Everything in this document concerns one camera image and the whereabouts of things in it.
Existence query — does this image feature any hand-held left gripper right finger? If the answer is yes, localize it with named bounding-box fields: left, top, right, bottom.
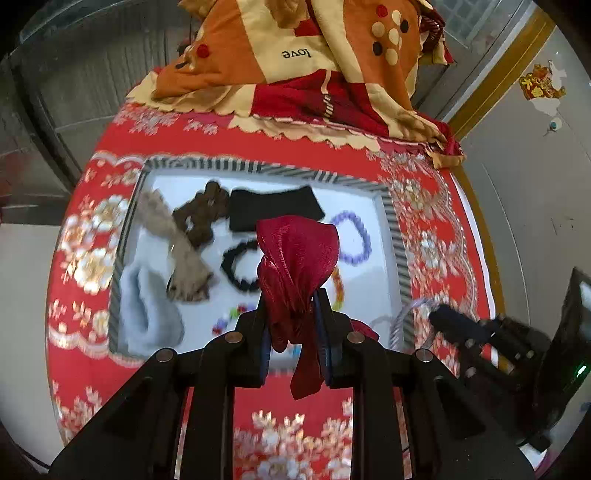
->
left=314, top=288, right=539, bottom=480

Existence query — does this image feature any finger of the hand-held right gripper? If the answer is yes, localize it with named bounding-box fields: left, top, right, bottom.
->
left=455, top=340, right=514, bottom=385
left=428, top=304, right=509, bottom=346

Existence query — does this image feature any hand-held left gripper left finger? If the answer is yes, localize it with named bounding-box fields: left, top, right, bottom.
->
left=48, top=291, right=273, bottom=480

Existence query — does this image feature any multicolour bead bracelet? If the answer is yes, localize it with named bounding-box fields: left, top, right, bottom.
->
left=211, top=302, right=259, bottom=334

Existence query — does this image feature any orange bead bracelet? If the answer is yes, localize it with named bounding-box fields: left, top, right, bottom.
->
left=329, top=265, right=348, bottom=311

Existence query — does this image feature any clear bead bracelet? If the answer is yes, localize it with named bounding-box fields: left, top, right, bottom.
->
left=369, top=298, right=445, bottom=352

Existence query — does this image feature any striped rectangular tray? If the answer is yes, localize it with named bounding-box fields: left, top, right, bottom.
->
left=107, top=156, right=411, bottom=370

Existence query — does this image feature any red satin hair bow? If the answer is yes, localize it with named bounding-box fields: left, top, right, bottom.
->
left=255, top=215, right=382, bottom=401

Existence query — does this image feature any black bead bracelet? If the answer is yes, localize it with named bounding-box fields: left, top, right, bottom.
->
left=222, top=240, right=265, bottom=294

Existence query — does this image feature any purple bead bracelet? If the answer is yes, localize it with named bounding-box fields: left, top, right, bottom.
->
left=332, top=211, right=372, bottom=266

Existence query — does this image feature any beige leopard hair bow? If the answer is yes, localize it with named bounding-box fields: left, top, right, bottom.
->
left=139, top=189, right=215, bottom=305

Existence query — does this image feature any grey fluffy scrunchie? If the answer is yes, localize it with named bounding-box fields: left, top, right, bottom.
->
left=119, top=263, right=185, bottom=355

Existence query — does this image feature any black cloth headband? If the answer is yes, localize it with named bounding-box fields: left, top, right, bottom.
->
left=228, top=185, right=326, bottom=234

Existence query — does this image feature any brown scrunchie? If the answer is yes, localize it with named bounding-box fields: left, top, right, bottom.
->
left=172, top=181, right=230, bottom=249

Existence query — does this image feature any red floral tablecloth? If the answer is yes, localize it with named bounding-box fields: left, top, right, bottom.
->
left=46, top=102, right=497, bottom=480

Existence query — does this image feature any orange patterned blanket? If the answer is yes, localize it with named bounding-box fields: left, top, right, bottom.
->
left=127, top=0, right=467, bottom=169

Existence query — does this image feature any yellow door frame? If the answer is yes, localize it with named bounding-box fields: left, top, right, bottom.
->
left=448, top=9, right=556, bottom=139

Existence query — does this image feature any red and gold wall sticker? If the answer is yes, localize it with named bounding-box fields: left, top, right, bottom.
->
left=517, top=62, right=567, bottom=116

